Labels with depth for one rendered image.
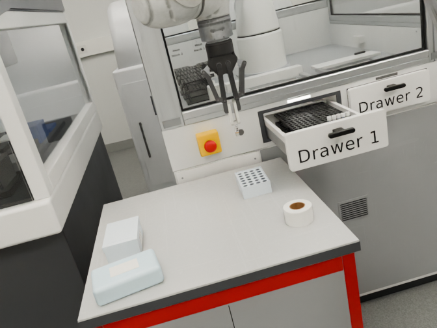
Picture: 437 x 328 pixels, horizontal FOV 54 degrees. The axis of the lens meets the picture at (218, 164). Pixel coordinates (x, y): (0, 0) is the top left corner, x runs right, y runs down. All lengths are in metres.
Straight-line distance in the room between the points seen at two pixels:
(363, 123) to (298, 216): 0.35
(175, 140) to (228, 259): 0.56
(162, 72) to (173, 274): 0.66
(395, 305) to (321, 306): 0.94
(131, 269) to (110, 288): 0.06
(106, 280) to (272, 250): 0.37
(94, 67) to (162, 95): 3.35
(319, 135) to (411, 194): 0.68
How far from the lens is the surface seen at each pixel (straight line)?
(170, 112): 1.39
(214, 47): 1.17
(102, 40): 4.61
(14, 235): 1.31
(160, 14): 1.01
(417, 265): 1.97
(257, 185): 1.22
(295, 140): 1.18
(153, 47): 1.36
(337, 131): 1.18
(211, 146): 1.36
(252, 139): 1.46
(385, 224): 1.79
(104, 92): 4.73
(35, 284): 1.46
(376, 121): 1.26
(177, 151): 1.43
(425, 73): 1.64
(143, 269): 0.96
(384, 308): 1.97
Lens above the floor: 1.30
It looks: 21 degrees down
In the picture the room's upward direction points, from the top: 13 degrees counter-clockwise
